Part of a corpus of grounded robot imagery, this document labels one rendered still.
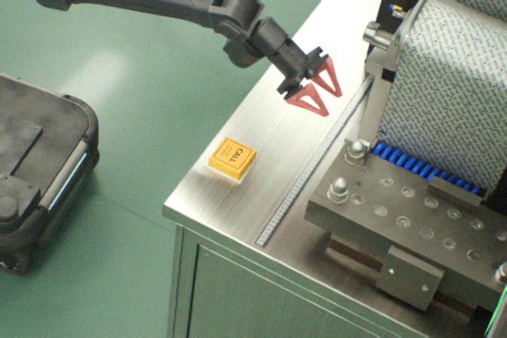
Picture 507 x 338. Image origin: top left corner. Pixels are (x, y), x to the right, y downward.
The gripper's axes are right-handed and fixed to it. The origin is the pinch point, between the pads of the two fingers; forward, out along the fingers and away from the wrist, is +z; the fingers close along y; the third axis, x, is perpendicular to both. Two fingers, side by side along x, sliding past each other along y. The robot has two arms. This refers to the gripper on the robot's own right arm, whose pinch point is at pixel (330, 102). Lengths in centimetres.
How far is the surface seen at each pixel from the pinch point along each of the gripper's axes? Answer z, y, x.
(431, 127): 13.4, 0.3, 14.6
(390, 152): 13.2, 2.2, 4.8
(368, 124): 10.3, -7.9, -4.5
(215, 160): -6.1, 13.0, -20.5
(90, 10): -44, -93, -152
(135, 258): 15, -14, -116
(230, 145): -5.6, 8.1, -20.1
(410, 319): 34.4, 24.2, 1.9
